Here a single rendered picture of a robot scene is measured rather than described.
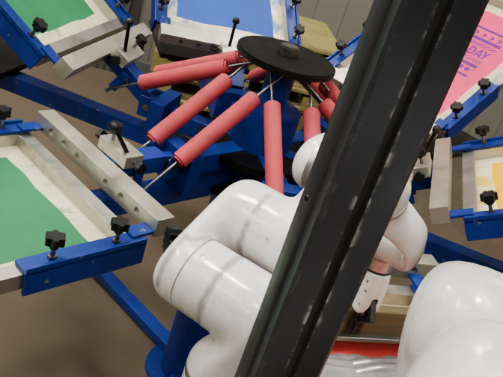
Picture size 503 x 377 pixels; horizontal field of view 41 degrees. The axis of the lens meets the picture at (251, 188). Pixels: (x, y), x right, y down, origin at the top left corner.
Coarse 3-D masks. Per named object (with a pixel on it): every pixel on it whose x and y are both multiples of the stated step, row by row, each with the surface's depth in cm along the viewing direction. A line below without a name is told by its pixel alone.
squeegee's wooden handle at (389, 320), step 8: (352, 312) 146; (384, 312) 149; (392, 312) 150; (400, 312) 150; (376, 320) 149; (384, 320) 150; (392, 320) 150; (400, 320) 151; (344, 328) 148; (368, 328) 150; (376, 328) 151; (384, 328) 151; (392, 328) 152; (400, 328) 152; (400, 336) 154
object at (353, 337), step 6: (342, 336) 148; (348, 336) 148; (354, 336) 149; (360, 336) 150; (366, 336) 150; (372, 336) 151; (378, 336) 152; (384, 336) 152; (390, 336) 153; (378, 342) 151; (384, 342) 152; (390, 342) 152; (396, 342) 152
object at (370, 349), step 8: (344, 344) 152; (352, 344) 153; (360, 344) 154; (368, 344) 155; (376, 344) 155; (384, 344) 156; (392, 344) 157; (352, 352) 150; (360, 352) 151; (368, 352) 152; (376, 352) 153; (384, 352) 154; (392, 352) 154
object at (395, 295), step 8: (392, 288) 171; (400, 288) 172; (408, 288) 173; (384, 296) 169; (392, 296) 170; (400, 296) 170; (408, 296) 171; (392, 304) 171; (400, 304) 172; (408, 304) 173
